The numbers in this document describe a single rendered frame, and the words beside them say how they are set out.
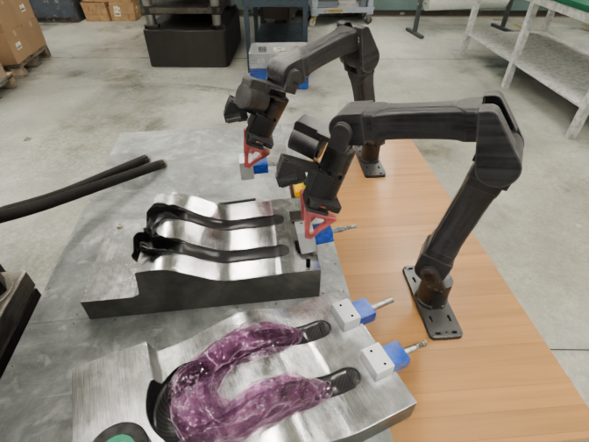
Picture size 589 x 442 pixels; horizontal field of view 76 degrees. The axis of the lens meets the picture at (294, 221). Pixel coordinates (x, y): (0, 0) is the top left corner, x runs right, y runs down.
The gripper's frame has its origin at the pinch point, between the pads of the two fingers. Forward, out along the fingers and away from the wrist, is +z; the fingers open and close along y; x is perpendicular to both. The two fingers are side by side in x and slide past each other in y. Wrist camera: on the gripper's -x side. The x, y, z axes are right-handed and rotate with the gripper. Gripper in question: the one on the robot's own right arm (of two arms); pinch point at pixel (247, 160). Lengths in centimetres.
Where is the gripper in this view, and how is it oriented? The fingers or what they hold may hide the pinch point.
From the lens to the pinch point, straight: 103.9
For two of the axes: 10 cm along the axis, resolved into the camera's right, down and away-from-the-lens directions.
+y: 1.3, 6.4, -7.5
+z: -4.6, 7.1, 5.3
